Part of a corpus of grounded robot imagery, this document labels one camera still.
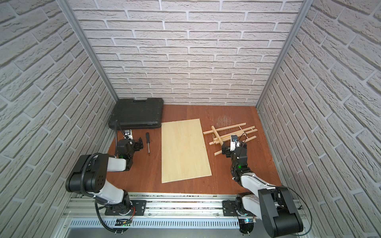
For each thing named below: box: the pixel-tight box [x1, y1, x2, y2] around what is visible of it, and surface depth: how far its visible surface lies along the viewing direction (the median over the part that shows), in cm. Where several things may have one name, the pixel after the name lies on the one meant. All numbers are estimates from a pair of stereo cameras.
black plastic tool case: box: [108, 97, 164, 130], surface depth 109 cm
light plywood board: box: [161, 118, 212, 184], surface depth 95 cm
